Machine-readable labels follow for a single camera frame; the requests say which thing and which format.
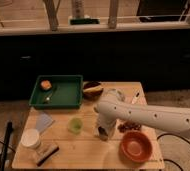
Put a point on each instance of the dark brown bowl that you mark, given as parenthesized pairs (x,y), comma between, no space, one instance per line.
(92,90)

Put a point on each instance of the green plastic cup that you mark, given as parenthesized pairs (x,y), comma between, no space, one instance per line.
(75,125)

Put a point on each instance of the green base stand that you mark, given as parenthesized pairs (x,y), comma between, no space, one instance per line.
(83,21)

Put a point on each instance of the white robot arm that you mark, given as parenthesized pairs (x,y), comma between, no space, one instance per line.
(111,107)

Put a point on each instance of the green plastic tray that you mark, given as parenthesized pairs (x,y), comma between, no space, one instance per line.
(66,90)

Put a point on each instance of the metal cup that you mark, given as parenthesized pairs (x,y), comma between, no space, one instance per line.
(104,134)

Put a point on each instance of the blue cloth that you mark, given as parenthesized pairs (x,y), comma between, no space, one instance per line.
(43,122)

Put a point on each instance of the black pole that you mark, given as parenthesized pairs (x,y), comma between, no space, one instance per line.
(3,156)

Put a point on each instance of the white paper cup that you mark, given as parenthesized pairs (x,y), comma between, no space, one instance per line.
(30,138)

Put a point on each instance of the small metal spoon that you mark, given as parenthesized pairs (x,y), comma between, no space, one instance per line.
(48,98)

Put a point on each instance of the orange plastic bowl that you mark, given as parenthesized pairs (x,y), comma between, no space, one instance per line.
(136,146)

